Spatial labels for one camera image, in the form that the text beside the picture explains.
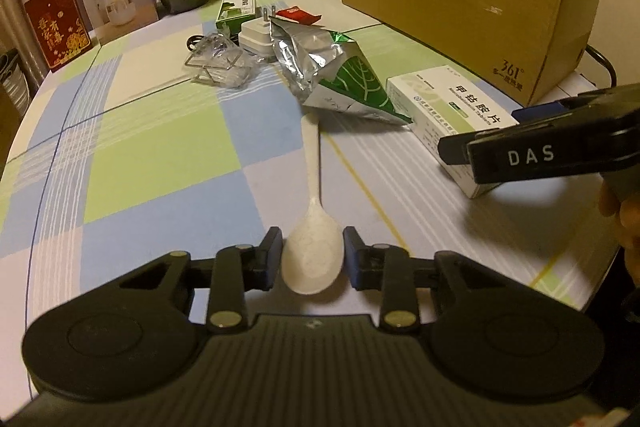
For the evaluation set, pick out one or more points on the white medicine box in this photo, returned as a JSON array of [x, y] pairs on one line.
[[450, 102]]

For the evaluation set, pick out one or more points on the white plastic spoon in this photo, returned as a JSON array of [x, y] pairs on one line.
[[312, 252]]

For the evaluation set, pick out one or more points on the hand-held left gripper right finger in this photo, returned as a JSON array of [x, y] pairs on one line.
[[352, 257]]

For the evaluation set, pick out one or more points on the green spray box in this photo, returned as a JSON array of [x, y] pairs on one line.
[[235, 9]]

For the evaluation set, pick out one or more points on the green silver foil bag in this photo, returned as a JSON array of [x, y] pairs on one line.
[[320, 57]]

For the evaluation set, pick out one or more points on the clear plastic wrapper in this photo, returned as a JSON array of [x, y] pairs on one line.
[[222, 59]]

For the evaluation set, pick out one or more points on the red gold gift box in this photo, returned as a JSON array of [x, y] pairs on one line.
[[55, 27]]

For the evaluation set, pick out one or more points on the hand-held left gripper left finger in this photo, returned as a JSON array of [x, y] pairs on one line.
[[272, 254]]

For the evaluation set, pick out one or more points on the grey plastic bag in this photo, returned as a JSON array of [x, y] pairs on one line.
[[12, 77]]

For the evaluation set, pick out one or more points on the person's right hand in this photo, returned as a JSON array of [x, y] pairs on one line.
[[629, 217]]

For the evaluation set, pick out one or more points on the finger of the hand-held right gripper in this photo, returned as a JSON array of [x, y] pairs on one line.
[[540, 113], [455, 149]]

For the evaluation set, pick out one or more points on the small red snack packet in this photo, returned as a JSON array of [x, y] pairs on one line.
[[295, 14]]

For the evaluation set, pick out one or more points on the checkered cloth desktop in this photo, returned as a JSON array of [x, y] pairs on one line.
[[150, 132]]

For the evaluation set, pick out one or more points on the white power adapter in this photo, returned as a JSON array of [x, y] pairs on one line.
[[255, 38]]

